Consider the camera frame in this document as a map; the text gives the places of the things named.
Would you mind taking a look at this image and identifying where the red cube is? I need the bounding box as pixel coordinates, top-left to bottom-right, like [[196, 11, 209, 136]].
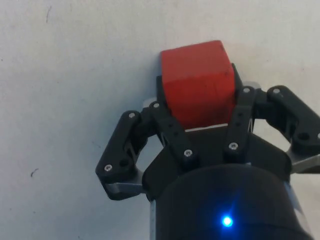
[[160, 39, 237, 132]]

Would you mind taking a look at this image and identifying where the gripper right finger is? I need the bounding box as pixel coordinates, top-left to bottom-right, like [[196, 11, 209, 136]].
[[223, 62, 320, 158]]

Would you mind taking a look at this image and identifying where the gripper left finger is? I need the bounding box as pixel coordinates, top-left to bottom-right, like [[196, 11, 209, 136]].
[[94, 74, 201, 182]]

